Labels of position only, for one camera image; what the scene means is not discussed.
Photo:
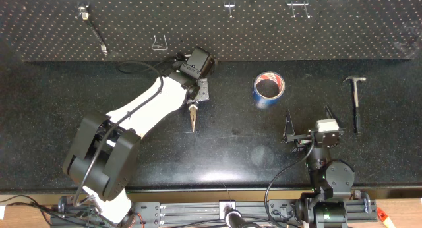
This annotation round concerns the mounting rail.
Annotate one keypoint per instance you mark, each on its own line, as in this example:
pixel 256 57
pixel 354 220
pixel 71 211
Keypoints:
pixel 198 211

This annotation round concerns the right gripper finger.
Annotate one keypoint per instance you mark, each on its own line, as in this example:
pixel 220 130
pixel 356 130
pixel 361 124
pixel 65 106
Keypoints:
pixel 333 116
pixel 289 126

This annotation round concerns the metal loop hook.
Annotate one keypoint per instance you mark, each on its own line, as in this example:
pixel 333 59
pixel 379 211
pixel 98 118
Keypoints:
pixel 160 48

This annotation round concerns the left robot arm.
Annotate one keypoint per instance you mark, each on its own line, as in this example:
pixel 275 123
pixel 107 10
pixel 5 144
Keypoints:
pixel 155 106

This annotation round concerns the black and white pliers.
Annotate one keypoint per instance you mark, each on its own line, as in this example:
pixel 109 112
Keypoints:
pixel 193 117

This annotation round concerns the roll of blue tape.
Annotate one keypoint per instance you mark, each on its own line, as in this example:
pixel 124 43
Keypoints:
pixel 263 99

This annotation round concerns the wrench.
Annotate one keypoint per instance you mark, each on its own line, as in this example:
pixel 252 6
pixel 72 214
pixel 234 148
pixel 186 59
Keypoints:
pixel 95 32

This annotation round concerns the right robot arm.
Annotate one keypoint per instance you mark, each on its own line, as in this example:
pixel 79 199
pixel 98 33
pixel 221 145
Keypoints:
pixel 336 178

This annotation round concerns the black pegboard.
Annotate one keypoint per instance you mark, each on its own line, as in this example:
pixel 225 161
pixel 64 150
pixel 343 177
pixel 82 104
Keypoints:
pixel 263 33

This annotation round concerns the double metal hook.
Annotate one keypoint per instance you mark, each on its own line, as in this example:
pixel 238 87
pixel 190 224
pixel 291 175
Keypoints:
pixel 297 4

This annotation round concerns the hammer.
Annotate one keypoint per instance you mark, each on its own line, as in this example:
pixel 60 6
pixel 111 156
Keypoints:
pixel 355 96

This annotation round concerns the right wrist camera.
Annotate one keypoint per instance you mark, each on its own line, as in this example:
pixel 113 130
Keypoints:
pixel 327 126

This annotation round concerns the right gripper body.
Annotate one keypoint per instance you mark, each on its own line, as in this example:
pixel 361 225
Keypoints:
pixel 301 138

